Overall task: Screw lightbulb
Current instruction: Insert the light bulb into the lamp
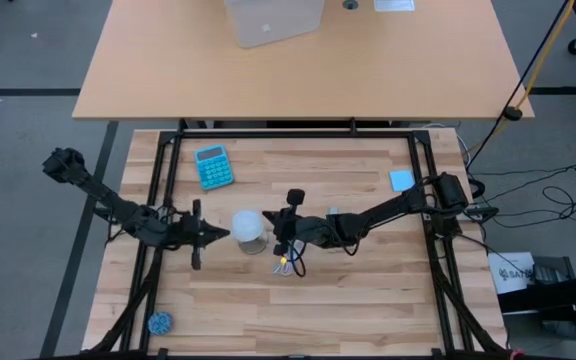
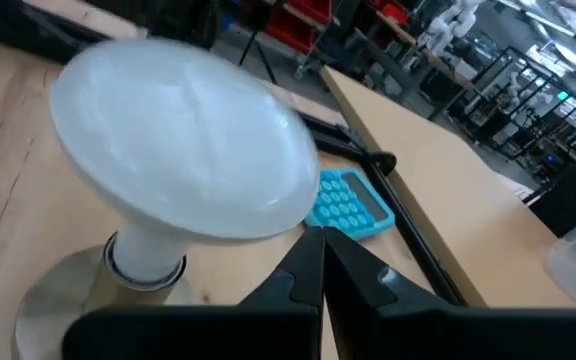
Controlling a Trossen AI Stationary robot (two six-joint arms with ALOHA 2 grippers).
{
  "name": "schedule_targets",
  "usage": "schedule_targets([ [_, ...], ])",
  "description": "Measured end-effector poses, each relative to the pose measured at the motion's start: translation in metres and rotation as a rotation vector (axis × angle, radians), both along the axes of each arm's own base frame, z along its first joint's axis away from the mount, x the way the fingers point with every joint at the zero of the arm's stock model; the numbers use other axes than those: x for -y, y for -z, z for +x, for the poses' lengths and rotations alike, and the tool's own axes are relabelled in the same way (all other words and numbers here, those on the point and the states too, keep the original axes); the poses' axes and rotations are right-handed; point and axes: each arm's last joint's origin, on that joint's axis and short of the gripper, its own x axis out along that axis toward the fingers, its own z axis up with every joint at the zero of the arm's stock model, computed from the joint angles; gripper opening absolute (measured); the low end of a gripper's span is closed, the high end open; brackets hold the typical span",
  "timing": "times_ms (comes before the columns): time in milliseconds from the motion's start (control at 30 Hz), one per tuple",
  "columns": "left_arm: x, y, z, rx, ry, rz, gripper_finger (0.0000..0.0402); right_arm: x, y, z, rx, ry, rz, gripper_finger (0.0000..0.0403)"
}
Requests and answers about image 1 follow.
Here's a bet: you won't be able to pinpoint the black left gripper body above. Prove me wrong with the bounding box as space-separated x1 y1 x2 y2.
170 199 208 271

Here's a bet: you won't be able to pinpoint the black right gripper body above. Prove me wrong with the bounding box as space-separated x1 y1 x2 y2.
273 188 332 257

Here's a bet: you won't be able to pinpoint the white floodlight bulb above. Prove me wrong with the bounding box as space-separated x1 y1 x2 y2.
231 209 265 244

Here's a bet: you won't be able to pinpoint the brass lamp socket base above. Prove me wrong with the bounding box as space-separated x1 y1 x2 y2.
237 234 269 256

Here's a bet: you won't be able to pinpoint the white power cord with plug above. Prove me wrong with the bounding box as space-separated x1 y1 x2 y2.
271 239 304 277

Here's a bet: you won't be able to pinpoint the turquoise calculator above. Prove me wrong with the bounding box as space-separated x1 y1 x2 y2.
193 144 235 192

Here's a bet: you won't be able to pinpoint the blue scrubber ball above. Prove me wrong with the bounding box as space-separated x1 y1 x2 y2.
147 311 175 337

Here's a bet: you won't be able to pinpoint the light blue sticky note pad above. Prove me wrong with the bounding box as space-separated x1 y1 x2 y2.
388 169 416 193

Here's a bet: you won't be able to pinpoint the beige wooden desk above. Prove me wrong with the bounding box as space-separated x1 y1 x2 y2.
71 0 535 121

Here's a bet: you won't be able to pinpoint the translucent plastic box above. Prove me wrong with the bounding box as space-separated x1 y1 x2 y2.
223 0 325 50

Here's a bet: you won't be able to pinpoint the white sheet with logo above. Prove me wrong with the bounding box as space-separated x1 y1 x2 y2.
487 251 537 295

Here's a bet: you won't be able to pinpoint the white paper sheet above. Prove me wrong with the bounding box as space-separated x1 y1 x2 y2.
373 0 416 13

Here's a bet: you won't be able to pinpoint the black ribbed device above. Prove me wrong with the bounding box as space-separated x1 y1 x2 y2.
532 255 576 284

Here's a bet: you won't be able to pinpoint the black flat bar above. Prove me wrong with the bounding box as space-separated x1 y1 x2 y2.
496 272 576 314

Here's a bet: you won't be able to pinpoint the black cable with yellow tag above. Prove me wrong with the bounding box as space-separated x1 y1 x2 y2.
277 239 308 279

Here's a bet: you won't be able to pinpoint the black aluminium table frame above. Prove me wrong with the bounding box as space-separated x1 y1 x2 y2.
87 128 507 360

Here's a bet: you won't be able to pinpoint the black floor cables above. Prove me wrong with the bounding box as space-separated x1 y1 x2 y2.
467 164 576 231

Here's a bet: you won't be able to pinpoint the black hanging cable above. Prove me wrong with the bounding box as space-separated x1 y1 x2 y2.
465 0 572 171

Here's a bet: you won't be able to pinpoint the yellow hanging cable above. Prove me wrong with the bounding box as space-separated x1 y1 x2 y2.
470 0 576 151

